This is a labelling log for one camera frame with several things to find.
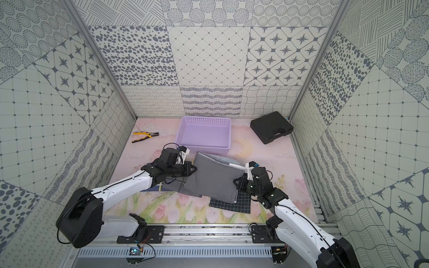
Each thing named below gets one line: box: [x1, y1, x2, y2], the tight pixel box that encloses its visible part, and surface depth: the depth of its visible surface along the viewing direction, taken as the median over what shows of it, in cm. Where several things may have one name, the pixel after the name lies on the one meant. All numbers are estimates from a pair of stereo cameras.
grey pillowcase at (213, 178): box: [161, 152, 246, 204], surface depth 85 cm
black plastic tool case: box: [250, 111, 294, 145], surface depth 113 cm
